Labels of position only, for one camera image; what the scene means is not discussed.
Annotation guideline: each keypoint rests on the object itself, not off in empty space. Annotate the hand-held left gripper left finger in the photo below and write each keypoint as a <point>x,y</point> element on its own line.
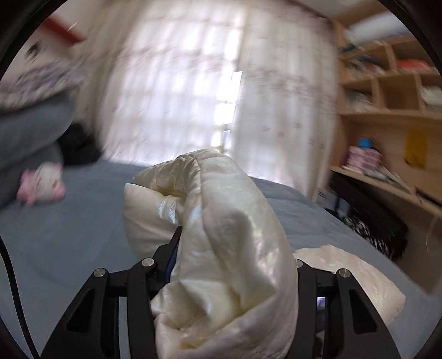
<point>171,265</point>

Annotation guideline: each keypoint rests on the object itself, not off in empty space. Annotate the white floral curtain panel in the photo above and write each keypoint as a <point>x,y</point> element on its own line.
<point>165,86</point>
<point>286,103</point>

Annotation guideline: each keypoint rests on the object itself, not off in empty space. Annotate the white rolled bedding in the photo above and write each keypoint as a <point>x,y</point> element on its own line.
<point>376,26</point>

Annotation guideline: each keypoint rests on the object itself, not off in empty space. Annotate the yellow paper bag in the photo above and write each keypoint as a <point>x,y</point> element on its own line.
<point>416,150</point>

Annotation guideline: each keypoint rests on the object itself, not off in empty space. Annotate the blue-grey bed blanket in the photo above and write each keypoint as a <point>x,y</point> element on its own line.
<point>69,234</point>

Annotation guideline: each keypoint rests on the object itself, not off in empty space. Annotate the wooden desk shelf unit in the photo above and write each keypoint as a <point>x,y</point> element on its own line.
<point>390,117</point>

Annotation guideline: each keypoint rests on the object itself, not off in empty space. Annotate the row of upright books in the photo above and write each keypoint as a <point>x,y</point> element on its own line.
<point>431,98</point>

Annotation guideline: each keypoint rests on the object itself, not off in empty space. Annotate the black and white patterned cloth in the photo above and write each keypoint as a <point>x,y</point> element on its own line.
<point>361,231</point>

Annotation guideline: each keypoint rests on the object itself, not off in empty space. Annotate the black bag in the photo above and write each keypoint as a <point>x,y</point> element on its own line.
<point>81,145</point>
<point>376,214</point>

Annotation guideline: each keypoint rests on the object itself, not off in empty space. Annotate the orange book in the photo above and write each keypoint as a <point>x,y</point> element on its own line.
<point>412,64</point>

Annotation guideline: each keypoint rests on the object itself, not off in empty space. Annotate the pink box on shelf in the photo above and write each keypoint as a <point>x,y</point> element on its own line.
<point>364,158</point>

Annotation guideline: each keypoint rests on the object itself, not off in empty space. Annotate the pink and white plush toy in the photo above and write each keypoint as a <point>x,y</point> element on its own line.
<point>43,184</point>

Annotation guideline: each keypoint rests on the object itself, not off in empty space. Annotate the white cardboard box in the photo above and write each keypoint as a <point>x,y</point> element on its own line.
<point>331,202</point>

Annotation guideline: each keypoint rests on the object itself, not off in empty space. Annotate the pile of books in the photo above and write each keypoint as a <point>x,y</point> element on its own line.
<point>359,99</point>

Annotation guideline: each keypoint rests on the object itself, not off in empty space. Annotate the white down jacket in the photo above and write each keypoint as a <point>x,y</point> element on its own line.
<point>234,241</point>

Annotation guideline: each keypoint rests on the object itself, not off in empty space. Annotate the floral quilt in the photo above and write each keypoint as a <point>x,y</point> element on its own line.
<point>38,83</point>

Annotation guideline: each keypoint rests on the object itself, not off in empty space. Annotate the magazines on desk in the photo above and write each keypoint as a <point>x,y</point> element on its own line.
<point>388,177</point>

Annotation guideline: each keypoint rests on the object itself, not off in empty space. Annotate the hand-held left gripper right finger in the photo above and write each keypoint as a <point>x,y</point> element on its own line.
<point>305,276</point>

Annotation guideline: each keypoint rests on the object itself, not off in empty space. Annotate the grey pillow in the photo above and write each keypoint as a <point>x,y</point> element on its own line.
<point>27,131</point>

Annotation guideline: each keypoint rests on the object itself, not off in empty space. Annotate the blue cup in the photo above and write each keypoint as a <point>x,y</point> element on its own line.
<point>365,142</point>

